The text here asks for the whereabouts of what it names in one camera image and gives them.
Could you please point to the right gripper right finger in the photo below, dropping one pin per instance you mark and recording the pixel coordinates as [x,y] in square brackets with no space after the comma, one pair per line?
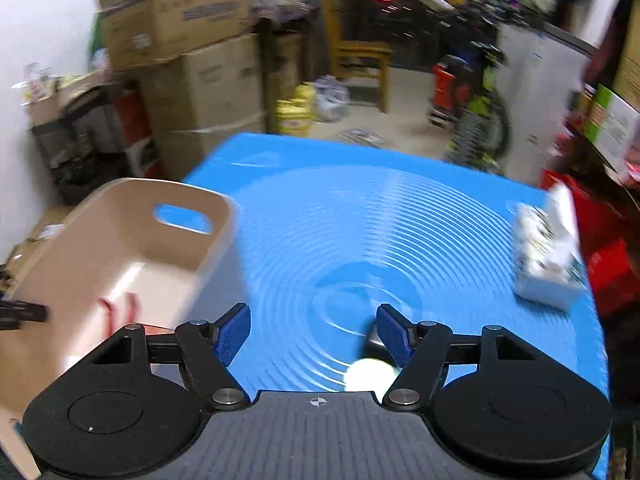
[493,399]

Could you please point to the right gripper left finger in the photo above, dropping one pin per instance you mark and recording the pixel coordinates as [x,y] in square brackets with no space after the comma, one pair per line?
[136,402]

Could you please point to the white round object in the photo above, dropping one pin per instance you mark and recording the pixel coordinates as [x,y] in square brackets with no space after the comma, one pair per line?
[369,375]

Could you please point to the black earbuds case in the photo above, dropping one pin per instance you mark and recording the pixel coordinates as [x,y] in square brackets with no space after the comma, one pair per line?
[373,341]

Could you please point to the beige plastic storage bin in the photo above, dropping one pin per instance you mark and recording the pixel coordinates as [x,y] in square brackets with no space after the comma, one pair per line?
[153,252]

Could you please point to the tissue pack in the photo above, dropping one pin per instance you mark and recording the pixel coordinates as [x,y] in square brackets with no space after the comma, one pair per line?
[548,267]

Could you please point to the blue silicone mat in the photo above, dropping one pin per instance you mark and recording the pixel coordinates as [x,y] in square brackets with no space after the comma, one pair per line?
[328,232]

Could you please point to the black metal shelf cart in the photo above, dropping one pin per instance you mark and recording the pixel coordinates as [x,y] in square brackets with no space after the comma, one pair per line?
[85,146]

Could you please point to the green white product box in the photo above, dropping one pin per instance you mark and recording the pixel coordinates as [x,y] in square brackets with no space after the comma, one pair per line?
[613,129]

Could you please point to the large stacked cardboard box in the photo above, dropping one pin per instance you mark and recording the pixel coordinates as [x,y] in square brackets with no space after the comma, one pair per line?
[200,100]

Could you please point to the green kids bicycle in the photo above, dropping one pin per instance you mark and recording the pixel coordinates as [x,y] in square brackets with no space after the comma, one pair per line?
[467,100]

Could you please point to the yellow detergent jug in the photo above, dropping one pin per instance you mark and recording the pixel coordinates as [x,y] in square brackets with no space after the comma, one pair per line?
[295,116]

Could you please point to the white plastic bag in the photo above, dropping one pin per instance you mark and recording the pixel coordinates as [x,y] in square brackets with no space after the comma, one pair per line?
[331,99]

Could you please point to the wooden chair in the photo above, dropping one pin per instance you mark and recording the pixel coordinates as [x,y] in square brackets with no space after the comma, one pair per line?
[356,59]

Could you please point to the upper open cardboard box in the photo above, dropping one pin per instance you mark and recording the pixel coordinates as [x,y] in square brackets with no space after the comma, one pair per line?
[138,33]

